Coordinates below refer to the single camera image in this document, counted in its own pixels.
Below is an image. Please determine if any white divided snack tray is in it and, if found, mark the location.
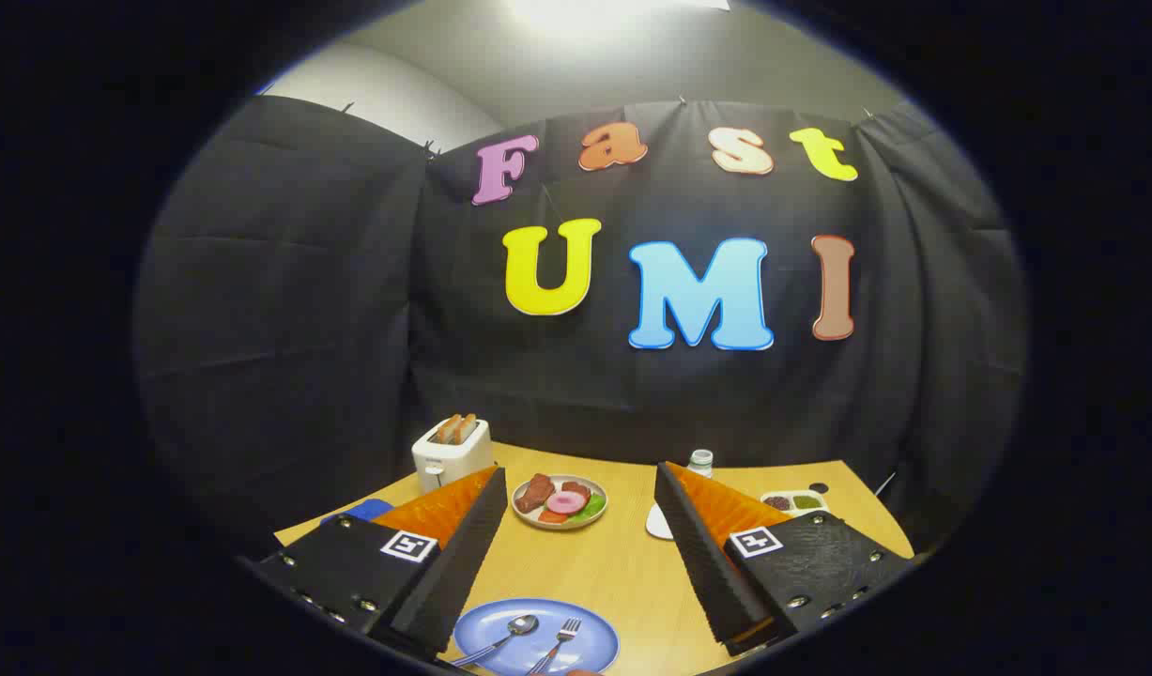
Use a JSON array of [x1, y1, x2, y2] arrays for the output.
[[760, 489, 830, 517]]

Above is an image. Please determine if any blue folded cloth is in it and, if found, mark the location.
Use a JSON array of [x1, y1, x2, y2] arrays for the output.
[[320, 499, 395, 527]]

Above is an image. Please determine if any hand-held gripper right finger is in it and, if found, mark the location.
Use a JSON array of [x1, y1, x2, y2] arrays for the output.
[[653, 461, 914, 656]]

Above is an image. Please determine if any fork with blue checked handle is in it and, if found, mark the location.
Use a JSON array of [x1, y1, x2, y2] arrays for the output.
[[529, 618, 583, 675]]

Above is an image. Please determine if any blue round plate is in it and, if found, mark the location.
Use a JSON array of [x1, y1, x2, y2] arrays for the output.
[[453, 598, 622, 676]]

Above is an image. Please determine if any white toaster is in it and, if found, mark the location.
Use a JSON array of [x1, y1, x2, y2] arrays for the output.
[[411, 418, 494, 494]]

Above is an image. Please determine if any spoon with blue checked handle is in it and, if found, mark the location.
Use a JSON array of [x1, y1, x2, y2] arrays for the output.
[[451, 614, 540, 668]]

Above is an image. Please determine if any brown meat piece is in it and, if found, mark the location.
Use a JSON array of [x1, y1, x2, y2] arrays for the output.
[[515, 473, 556, 514]]

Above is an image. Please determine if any oval grey food plate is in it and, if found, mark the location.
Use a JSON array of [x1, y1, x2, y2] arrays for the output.
[[511, 472, 609, 531]]

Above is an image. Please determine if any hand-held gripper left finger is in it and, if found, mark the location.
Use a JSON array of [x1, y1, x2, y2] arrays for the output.
[[256, 467, 509, 658]]

